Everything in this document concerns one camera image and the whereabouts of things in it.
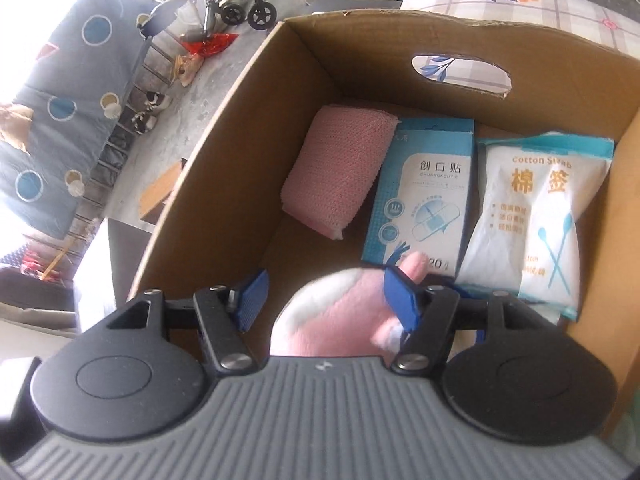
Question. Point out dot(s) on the grey panel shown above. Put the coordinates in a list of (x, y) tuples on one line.
[(110, 275)]

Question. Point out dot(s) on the crumpled red plastic bag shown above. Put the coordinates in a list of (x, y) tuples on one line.
[(215, 44)]

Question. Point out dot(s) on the blue quilt with circles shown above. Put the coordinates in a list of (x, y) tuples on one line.
[(55, 110)]

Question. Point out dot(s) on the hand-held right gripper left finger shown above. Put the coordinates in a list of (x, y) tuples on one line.
[(250, 300)]

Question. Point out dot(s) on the brown cardboard box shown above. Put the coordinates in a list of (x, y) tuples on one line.
[(240, 150)]

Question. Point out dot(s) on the white cotton swab packet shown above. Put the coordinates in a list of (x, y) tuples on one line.
[(530, 220)]

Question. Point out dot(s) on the pink knitted towel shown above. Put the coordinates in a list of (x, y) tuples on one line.
[(335, 170)]

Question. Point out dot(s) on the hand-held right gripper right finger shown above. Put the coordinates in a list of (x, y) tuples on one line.
[(400, 297)]

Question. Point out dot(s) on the tan shoes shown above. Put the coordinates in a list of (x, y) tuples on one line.
[(187, 67)]

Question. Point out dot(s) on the small wooden stool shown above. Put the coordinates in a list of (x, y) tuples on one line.
[(160, 195)]

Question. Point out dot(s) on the pink and white plush toy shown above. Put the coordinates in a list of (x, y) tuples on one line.
[(340, 320)]

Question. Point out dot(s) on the plaid floral bed sheet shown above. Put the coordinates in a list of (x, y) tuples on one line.
[(525, 5)]

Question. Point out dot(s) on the blue bandage box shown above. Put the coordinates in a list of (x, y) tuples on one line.
[(425, 195)]

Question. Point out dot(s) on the black and white sneakers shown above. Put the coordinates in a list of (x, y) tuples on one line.
[(150, 110)]

